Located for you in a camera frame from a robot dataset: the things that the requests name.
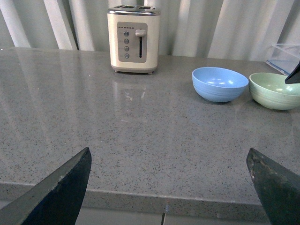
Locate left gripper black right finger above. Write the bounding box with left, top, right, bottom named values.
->
left=246, top=148, right=300, bottom=225

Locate blue plastic bowl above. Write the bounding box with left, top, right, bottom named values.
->
left=192, top=67, right=248, bottom=103

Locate clear plastic container, blue rim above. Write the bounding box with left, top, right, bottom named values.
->
left=266, top=44, right=300, bottom=76

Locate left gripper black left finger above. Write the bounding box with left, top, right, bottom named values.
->
left=0, top=148, right=91, bottom=225

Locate green plastic bowl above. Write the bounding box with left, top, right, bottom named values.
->
left=249, top=73, right=300, bottom=110

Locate cream two-slot toaster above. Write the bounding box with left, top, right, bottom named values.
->
left=107, top=5, right=160, bottom=74

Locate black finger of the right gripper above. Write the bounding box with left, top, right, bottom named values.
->
left=285, top=62, right=300, bottom=84

